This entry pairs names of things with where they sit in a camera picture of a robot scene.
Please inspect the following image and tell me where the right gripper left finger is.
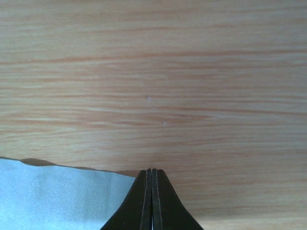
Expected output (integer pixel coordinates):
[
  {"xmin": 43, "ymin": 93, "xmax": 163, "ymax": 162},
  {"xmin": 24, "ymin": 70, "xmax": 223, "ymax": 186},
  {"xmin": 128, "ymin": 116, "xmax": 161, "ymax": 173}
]
[{"xmin": 101, "ymin": 169, "xmax": 152, "ymax": 230}]

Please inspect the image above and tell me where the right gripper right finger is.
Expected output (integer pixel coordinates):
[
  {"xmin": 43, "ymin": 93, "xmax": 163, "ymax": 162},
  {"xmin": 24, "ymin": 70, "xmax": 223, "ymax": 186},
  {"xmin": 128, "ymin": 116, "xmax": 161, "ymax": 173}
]
[{"xmin": 152, "ymin": 169, "xmax": 203, "ymax": 230}]

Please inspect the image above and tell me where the light blue cleaning cloth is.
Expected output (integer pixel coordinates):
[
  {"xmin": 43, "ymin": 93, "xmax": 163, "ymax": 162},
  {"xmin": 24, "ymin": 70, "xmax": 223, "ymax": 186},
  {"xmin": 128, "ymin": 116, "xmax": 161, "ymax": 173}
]
[{"xmin": 0, "ymin": 159, "xmax": 134, "ymax": 230}]

